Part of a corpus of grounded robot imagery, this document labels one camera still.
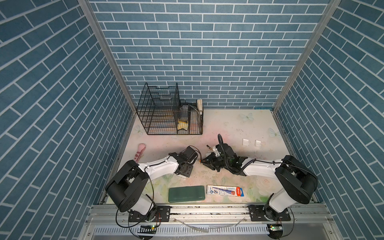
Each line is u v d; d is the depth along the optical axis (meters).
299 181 0.45
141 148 0.96
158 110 1.20
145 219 0.67
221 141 0.81
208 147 0.99
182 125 1.08
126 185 0.45
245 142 1.02
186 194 0.81
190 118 1.15
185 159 0.69
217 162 0.76
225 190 0.81
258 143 1.02
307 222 0.77
